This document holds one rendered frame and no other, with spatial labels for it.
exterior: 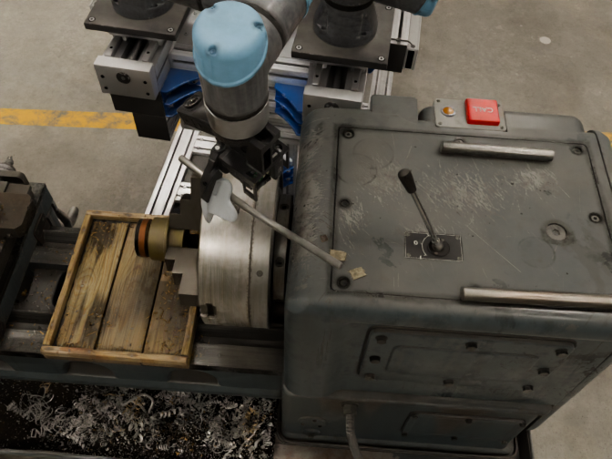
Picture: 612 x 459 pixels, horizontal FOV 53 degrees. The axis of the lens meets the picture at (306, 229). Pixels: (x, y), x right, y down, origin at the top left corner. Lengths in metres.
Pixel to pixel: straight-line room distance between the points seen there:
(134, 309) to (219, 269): 0.37
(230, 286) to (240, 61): 0.53
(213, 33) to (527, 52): 3.00
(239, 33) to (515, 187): 0.65
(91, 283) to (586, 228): 1.01
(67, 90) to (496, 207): 2.48
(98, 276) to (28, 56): 2.16
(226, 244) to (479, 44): 2.64
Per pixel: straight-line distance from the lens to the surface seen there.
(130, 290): 1.41
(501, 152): 1.16
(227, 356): 1.33
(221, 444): 1.59
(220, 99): 0.68
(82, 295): 1.44
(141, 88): 1.55
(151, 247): 1.20
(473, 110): 1.23
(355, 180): 1.08
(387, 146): 1.14
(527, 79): 3.38
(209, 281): 1.07
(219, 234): 1.05
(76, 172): 2.85
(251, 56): 0.63
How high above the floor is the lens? 2.09
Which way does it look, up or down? 56 degrees down
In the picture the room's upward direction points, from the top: 3 degrees clockwise
